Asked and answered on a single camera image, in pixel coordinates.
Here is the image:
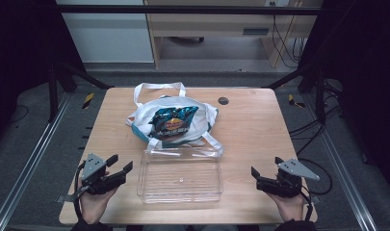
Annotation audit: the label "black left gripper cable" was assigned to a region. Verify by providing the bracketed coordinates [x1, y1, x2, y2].
[72, 161, 89, 222]

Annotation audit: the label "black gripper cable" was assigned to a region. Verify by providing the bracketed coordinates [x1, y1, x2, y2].
[297, 157, 334, 222]
[72, 161, 89, 222]

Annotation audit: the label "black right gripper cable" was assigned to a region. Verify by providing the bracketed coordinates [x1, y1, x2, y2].
[297, 157, 334, 222]

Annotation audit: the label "black floor cable bundle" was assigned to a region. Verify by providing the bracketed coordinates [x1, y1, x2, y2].
[288, 78, 345, 157]

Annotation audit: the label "black curtain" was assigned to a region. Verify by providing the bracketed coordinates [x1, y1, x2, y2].
[0, 0, 86, 150]
[298, 0, 390, 189]

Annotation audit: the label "clear plastic container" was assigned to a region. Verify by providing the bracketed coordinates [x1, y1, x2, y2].
[136, 146, 224, 205]

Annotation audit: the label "light wooden desk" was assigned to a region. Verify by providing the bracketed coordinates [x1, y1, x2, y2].
[143, 0, 325, 69]

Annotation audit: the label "black hanging cables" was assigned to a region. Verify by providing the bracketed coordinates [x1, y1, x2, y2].
[271, 2, 308, 69]

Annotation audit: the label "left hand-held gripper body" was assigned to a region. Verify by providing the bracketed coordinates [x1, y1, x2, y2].
[76, 152, 126, 196]

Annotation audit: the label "blue chip packet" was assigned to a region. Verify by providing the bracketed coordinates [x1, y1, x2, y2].
[147, 105, 200, 141]

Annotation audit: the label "white cabinet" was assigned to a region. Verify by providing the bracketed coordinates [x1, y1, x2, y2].
[55, 0, 155, 64]

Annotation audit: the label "thin black floor cable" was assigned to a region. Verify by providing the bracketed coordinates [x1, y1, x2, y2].
[9, 104, 31, 125]

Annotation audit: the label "person's right hand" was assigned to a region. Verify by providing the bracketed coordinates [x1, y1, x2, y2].
[267, 189, 307, 223]

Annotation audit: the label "aluminium floor rail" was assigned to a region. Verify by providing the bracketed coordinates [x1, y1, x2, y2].
[301, 95, 379, 231]
[0, 91, 72, 231]

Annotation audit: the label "black horizontal frame bar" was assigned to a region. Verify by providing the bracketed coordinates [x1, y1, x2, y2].
[57, 4, 325, 16]

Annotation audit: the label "black metal stand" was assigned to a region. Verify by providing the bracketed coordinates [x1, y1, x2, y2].
[47, 60, 116, 123]
[262, 61, 327, 125]

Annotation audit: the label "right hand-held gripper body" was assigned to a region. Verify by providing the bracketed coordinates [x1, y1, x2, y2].
[255, 158, 322, 199]

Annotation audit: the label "white tote bag teal trim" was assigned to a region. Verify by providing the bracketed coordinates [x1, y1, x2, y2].
[124, 82, 224, 158]

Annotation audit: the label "yellow black floor tape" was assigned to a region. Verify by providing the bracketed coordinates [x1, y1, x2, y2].
[287, 93, 307, 109]
[82, 91, 96, 110]

